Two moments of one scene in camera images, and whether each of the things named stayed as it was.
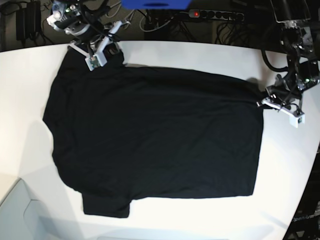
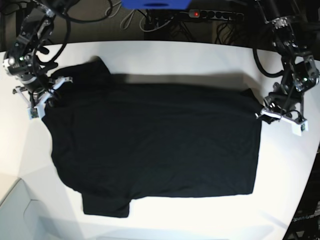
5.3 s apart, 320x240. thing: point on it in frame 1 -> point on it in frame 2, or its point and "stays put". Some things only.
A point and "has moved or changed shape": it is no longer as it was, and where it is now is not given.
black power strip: x=215 y=15 stays put
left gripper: x=97 y=39 -> x=38 y=98
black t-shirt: x=124 y=132 has moved or changed shape
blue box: x=155 y=4 stays put
